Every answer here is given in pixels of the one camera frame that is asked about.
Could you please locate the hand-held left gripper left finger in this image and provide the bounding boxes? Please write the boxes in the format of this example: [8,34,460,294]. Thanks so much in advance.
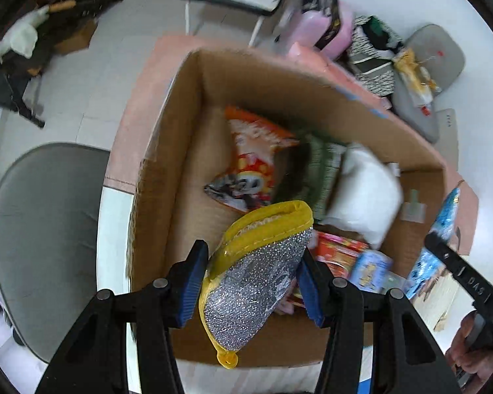
[35,240,209,394]

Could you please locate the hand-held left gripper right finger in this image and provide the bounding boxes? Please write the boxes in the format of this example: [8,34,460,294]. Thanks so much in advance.
[298,250,463,394]

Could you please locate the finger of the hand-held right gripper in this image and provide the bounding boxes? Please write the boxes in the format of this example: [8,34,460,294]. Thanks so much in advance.
[425,233,493,310]

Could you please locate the red candy packet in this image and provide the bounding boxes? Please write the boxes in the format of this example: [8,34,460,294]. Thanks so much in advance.
[292,230,370,308]

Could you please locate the long blue snack packet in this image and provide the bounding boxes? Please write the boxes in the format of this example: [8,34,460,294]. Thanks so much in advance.
[406,187,461,300]

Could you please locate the silver glitter pouch yellow trim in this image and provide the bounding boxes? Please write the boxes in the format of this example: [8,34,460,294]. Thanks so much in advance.
[198,200,314,369]

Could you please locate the blue dog print tissue packet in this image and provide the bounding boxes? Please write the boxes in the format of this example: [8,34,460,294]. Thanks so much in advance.
[347,250,395,294]

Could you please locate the white soft packet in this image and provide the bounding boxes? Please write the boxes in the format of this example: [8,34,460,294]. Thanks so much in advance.
[322,143,404,250]

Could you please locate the green snack packet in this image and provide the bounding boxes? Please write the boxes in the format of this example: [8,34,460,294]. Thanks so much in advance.
[271,131,350,222]

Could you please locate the orange panda snack packet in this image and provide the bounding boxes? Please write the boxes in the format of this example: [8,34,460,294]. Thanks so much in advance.
[204,104,300,213]

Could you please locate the person's right hand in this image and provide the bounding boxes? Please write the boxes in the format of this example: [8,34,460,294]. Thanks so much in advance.
[446,311,493,383]

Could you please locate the white leaning panel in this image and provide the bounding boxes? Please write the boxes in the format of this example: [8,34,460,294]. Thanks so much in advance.
[435,109,457,169]

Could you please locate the grey round back chair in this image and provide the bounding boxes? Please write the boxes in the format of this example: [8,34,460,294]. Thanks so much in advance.
[0,143,111,364]

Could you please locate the yellow plastic bag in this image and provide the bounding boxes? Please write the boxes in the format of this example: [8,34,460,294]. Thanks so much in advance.
[394,48,442,103]

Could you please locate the black white patterned bag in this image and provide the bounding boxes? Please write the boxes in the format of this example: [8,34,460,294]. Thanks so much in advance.
[347,15,405,99]

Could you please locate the grey padded chair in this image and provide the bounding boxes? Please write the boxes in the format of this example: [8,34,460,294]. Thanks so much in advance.
[391,25,466,142]

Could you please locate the dark clothes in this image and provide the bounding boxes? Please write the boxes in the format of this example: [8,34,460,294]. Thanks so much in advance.
[362,16,403,50]

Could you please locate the pink suitcase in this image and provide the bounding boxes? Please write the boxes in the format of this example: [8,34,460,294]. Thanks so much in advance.
[277,0,354,60]

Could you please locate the dark clutter pile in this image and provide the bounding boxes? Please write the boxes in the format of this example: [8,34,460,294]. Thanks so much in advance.
[0,0,124,128]

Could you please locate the small cardboard box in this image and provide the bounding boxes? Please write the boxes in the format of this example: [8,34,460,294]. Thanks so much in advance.
[55,18,98,56]

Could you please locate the white goose plush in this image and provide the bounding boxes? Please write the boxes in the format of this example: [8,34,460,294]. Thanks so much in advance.
[0,2,77,70]

